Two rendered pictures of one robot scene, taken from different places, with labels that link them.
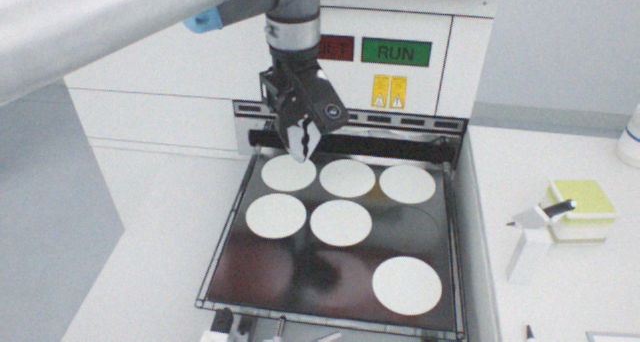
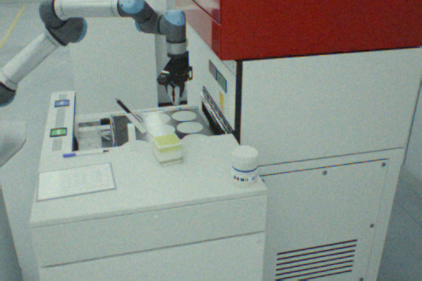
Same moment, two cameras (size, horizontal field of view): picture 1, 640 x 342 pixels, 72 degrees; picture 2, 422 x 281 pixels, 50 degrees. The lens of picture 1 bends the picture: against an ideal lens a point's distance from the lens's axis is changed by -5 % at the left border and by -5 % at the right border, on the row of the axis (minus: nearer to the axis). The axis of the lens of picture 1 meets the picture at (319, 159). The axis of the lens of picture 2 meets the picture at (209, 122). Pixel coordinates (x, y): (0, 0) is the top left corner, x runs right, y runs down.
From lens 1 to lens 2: 154 cm
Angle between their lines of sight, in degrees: 57
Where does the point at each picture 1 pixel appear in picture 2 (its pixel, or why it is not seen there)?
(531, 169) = (206, 150)
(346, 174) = (191, 126)
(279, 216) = (157, 119)
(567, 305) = (123, 159)
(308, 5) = (170, 37)
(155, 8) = (95, 10)
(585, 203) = (161, 139)
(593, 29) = not seen: outside the picture
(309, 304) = (118, 131)
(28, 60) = (72, 9)
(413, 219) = not seen: hidden behind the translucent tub
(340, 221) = (161, 129)
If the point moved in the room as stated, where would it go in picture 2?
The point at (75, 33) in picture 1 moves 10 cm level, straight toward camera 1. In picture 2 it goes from (80, 8) to (56, 12)
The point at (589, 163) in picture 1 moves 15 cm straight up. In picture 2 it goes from (224, 166) to (226, 120)
